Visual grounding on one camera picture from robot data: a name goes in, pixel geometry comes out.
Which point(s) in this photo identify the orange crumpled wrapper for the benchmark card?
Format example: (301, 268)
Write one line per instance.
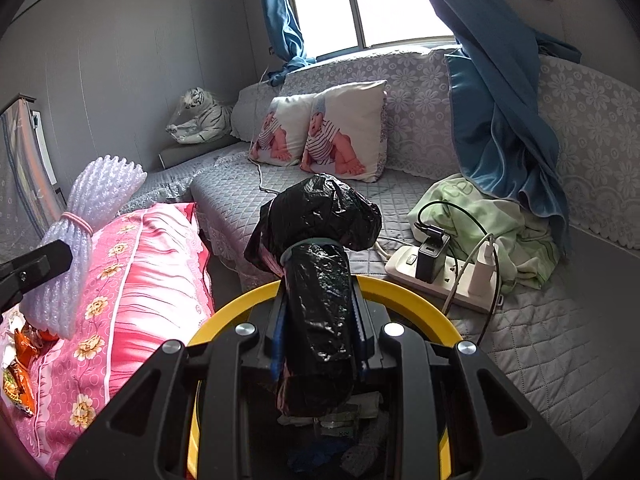
(27, 345)

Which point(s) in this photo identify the white tiger plush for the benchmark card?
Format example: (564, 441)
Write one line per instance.
(205, 117)

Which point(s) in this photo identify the narrow blue curtain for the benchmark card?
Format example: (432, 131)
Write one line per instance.
(280, 10)

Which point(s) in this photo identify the white foam net bundle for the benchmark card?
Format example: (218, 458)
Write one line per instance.
(100, 195)

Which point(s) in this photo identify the black banded plastic bag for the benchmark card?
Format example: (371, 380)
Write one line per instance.
(315, 310)

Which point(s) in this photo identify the wide blue curtain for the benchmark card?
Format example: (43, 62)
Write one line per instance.
(490, 125)

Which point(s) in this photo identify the yellow trash bin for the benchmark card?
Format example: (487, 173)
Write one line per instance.
(425, 310)

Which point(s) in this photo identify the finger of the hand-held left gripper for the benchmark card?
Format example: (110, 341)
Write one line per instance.
(45, 260)

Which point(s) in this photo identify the orange green snack wrapper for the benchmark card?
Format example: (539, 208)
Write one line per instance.
(20, 390)

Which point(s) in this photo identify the baby print pillow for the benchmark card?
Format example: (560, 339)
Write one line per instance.
(345, 135)
(275, 135)

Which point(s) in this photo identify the black charger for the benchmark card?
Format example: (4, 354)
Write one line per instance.
(430, 260)

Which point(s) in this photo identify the grey lace-trimmed mattress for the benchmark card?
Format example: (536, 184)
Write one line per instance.
(170, 182)

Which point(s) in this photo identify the grey bolster pillow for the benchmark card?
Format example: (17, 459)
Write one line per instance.
(175, 155)

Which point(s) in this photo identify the pink floral blanket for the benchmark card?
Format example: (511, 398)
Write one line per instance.
(140, 285)

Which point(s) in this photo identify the white power strip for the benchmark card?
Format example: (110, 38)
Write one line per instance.
(405, 260)

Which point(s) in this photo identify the grey quilted sofa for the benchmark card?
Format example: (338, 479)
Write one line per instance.
(550, 360)

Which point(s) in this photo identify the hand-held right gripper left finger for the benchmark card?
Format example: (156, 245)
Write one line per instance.
(277, 345)

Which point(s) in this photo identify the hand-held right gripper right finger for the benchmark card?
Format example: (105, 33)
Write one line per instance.
(360, 335)

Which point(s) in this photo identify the green blanket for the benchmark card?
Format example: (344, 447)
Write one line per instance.
(520, 240)

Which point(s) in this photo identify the white charger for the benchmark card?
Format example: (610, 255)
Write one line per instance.
(480, 275)

